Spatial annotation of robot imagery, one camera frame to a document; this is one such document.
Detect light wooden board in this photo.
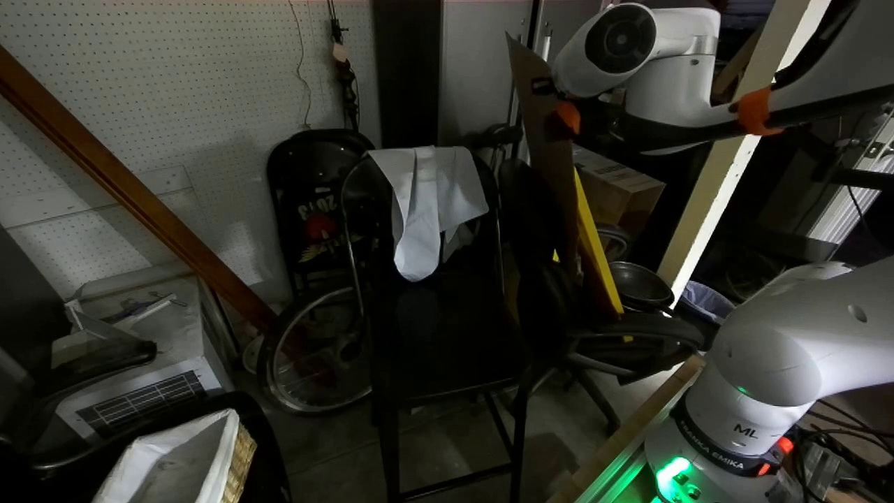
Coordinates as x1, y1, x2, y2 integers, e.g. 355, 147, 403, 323
653, 0, 834, 314

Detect white ribbed panel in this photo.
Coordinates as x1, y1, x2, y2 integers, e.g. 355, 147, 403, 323
802, 108, 894, 252

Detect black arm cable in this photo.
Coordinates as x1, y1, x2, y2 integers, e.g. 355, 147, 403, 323
767, 0, 864, 98

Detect thin hanging cable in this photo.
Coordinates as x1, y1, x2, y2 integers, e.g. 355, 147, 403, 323
285, 0, 322, 133

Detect cardboard box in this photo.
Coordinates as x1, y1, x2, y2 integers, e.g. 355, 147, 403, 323
569, 146, 671, 247

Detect black hanging cord bundle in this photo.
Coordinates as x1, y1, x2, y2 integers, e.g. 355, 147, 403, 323
322, 0, 365, 133

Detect black backpack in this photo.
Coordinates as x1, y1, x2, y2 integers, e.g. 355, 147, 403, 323
262, 126, 380, 302

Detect blue plastic tub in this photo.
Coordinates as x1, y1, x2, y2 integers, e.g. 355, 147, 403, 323
676, 277, 741, 330

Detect brown wooden beam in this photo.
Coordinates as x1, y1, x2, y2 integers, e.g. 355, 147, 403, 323
0, 44, 281, 336

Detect black metal chair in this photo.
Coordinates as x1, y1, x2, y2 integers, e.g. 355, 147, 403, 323
337, 136, 539, 503

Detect black vertical panel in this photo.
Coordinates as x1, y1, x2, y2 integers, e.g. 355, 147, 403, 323
369, 0, 446, 154

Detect white heater appliance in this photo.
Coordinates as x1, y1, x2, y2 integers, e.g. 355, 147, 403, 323
31, 269, 238, 469

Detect bicycle wheel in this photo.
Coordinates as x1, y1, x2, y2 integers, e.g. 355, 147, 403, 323
256, 283, 380, 418

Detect white cloth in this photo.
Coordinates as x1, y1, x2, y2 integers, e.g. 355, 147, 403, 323
365, 142, 491, 286

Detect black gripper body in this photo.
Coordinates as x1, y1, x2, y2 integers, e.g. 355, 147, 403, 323
556, 98, 647, 157

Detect white bag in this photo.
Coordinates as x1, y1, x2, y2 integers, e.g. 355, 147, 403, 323
88, 404, 260, 503

